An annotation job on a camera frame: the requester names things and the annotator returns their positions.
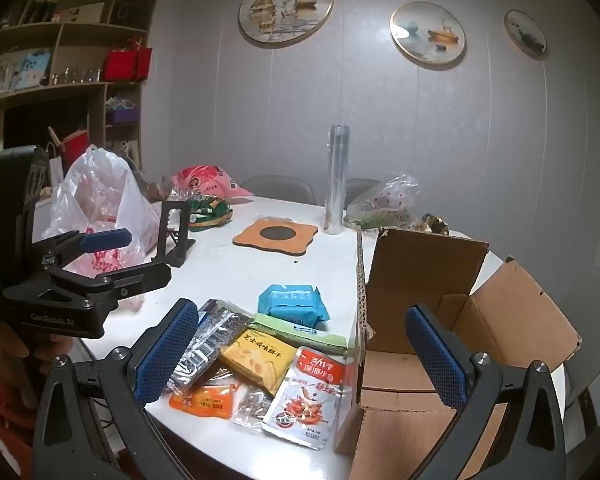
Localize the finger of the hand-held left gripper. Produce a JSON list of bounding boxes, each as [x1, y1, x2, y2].
[[49, 261, 173, 311], [40, 228, 133, 273]]

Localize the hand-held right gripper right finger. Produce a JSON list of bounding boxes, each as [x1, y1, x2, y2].
[[405, 303, 568, 480]]

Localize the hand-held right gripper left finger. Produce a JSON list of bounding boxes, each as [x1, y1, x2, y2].
[[32, 298, 201, 480]]

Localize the silver clear snack packet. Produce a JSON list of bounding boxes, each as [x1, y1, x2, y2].
[[167, 299, 253, 396]]

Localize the orange snack packet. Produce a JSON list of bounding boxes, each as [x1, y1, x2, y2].
[[168, 380, 241, 420]]

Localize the yellow cracker packet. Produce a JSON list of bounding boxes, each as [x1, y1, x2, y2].
[[220, 329, 298, 401]]

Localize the brown cardboard box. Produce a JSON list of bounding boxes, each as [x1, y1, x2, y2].
[[335, 227, 583, 480]]

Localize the clear nut bar packet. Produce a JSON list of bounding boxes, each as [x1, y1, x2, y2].
[[230, 386, 275, 430]]

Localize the green snack packet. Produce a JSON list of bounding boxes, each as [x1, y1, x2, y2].
[[250, 312, 348, 353]]

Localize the blue snack packet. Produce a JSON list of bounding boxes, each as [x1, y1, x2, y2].
[[258, 284, 331, 331]]

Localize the red and white snack packet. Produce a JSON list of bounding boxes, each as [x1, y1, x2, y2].
[[261, 346, 347, 451]]

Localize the person's left forearm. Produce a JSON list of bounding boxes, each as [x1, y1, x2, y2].
[[0, 355, 38, 463]]

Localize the person's left hand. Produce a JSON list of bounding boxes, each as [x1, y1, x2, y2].
[[0, 324, 77, 408]]

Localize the black phone stand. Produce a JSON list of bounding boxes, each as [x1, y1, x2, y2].
[[150, 200, 197, 267]]

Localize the white plastic bag red print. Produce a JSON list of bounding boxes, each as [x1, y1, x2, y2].
[[41, 146, 161, 311]]

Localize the white paper bag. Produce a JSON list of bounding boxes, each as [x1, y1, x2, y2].
[[46, 142, 66, 187]]

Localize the green and gold snack bag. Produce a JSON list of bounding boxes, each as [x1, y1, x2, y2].
[[185, 192, 234, 232]]

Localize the red paper bag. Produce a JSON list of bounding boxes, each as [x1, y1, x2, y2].
[[61, 130, 91, 172]]

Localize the pink plastic bag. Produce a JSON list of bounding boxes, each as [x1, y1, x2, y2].
[[170, 164, 255, 201]]

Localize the wooden trivet with dark centre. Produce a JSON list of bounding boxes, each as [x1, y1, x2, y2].
[[232, 216, 319, 259]]

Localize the purple box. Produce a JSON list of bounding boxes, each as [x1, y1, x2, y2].
[[105, 108, 141, 126]]

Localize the crumpled gold wrapper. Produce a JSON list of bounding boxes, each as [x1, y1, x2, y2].
[[412, 214, 450, 236]]

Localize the wooden shelf unit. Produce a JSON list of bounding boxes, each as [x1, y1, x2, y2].
[[0, 0, 159, 196]]

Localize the grey chair backs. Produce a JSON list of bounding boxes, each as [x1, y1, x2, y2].
[[240, 175, 317, 206]]

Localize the row of small glass jars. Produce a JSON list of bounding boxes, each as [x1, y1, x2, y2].
[[51, 67, 104, 85]]

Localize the clear bag with greens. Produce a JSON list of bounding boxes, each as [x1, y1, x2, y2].
[[344, 174, 421, 231]]

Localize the red gift bag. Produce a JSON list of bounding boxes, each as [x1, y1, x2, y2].
[[103, 45, 138, 83], [135, 46, 153, 83]]

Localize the blue picture book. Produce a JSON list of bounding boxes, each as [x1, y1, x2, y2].
[[16, 49, 52, 89]]

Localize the grey chair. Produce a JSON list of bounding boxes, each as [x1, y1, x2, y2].
[[345, 178, 381, 211]]

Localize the clear film roll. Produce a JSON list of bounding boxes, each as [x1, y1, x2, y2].
[[324, 124, 351, 236]]

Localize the black storage bin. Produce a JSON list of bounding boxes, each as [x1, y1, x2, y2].
[[114, 2, 151, 32]]

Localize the large round wall picture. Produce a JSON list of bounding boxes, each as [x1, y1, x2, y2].
[[238, 0, 335, 49]]

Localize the medium round wall picture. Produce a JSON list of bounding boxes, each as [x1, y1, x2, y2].
[[390, 1, 466, 66]]

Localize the small round wall picture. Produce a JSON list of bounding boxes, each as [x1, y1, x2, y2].
[[504, 9, 548, 60]]

